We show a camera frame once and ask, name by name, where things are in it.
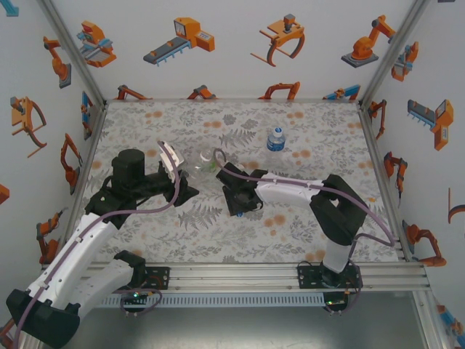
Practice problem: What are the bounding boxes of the green label plastic bottle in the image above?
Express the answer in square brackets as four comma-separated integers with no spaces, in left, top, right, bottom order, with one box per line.
[199,149,219,176]

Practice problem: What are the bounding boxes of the blue label water bottle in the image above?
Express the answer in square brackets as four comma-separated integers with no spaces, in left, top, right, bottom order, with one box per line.
[266,126,286,158]

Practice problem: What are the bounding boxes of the floral patterned table mat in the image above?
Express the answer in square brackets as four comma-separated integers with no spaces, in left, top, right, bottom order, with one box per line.
[72,101,405,264]

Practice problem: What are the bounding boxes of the wide aluminium mounting rail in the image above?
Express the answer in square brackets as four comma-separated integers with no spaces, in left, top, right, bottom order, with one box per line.
[83,262,429,294]

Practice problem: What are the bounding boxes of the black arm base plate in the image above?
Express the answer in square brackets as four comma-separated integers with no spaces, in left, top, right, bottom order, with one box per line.
[296,265,328,290]
[143,267,171,291]

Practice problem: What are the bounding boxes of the thin aluminium table rail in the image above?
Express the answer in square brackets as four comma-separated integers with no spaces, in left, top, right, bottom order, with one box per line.
[104,96,363,105]

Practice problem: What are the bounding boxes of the slotted grey cable tray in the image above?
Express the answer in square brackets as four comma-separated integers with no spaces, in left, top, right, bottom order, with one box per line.
[97,292,326,309]

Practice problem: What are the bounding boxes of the aluminium frame post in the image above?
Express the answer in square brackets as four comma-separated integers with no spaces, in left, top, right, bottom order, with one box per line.
[36,0,109,107]
[358,0,434,108]

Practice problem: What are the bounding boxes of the aluminium frame leg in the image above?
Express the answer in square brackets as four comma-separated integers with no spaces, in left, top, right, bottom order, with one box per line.
[412,290,465,349]

